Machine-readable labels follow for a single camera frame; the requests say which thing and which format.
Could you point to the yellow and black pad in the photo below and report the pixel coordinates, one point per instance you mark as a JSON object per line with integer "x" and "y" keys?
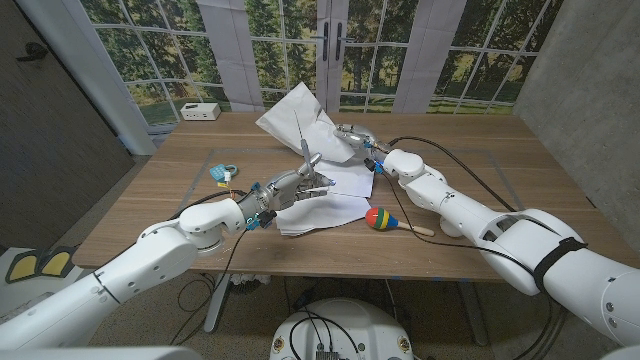
{"x": 56, "y": 262}
{"x": 22, "y": 267}

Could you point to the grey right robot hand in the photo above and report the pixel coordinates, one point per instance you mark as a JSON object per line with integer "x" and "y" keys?
{"x": 362, "y": 137}

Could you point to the colourful wooden maraca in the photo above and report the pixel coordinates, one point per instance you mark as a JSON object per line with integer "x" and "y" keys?
{"x": 380, "y": 218}

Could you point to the grey table leg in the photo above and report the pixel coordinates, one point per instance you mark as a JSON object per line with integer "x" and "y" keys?
{"x": 472, "y": 310}

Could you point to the printed window backdrop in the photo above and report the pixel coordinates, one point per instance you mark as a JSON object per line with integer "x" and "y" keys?
{"x": 400, "y": 50}

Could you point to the teal toy padlock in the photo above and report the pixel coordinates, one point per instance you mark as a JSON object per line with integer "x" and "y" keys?
{"x": 219, "y": 172}

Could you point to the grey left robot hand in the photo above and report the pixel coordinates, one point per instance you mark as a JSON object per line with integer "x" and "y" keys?
{"x": 285, "y": 189}

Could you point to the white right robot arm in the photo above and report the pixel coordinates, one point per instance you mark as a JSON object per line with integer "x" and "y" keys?
{"x": 475, "y": 215}

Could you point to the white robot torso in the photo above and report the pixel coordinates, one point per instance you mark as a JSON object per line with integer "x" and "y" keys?
{"x": 345, "y": 325}

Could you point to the white pillar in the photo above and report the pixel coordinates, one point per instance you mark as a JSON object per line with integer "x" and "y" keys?
{"x": 90, "y": 65}

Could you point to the white table leg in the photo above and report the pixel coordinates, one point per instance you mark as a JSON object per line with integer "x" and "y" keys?
{"x": 217, "y": 300}

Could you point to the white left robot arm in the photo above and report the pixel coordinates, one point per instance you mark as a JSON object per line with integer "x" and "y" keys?
{"x": 145, "y": 260}

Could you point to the white power strip box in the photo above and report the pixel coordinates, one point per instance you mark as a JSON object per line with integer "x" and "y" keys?
{"x": 200, "y": 111}

